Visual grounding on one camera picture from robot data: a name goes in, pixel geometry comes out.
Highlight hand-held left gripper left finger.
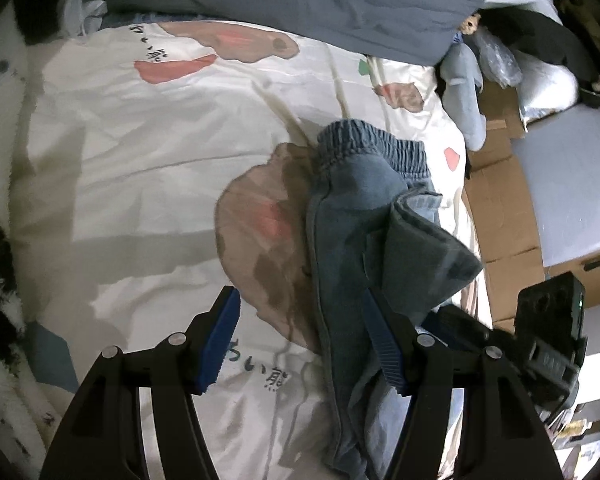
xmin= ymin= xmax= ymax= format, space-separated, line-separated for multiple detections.
xmin=39 ymin=285 xmax=243 ymax=480

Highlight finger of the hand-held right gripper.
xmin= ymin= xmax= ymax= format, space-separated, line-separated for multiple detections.
xmin=422 ymin=305 xmax=516 ymax=358

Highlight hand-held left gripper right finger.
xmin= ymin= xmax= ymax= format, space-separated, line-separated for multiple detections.
xmin=361 ymin=290 xmax=563 ymax=480

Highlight light blue denim pants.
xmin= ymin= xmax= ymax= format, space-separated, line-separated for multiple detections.
xmin=304 ymin=119 xmax=485 ymax=480

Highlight brown flattened cardboard sheet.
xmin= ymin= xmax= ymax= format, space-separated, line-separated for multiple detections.
xmin=462 ymin=80 xmax=600 ymax=333

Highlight grey appliance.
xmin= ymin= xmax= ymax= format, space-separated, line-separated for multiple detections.
xmin=510 ymin=105 xmax=600 ymax=268

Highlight cream bear print blanket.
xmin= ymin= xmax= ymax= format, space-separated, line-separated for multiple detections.
xmin=10 ymin=20 xmax=496 ymax=480

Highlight white pillow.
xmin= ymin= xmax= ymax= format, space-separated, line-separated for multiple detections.
xmin=515 ymin=52 xmax=578 ymax=126

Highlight grey neck pillow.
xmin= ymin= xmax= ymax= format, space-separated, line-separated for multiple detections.
xmin=440 ymin=35 xmax=486 ymax=151

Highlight clear plastic bag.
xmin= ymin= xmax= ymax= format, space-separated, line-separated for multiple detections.
xmin=475 ymin=25 xmax=523 ymax=88

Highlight black garment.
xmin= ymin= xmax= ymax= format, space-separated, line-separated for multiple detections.
xmin=480 ymin=7 xmax=600 ymax=86

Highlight black white fluffy blanket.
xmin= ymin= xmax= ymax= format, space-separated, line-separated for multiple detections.
xmin=0 ymin=0 xmax=81 ymax=461

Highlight small teddy bear toy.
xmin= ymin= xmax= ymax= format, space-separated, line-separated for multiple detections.
xmin=455 ymin=12 xmax=483 ymax=41

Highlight white plastic bag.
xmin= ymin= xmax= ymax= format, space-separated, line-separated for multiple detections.
xmin=62 ymin=0 xmax=108 ymax=36

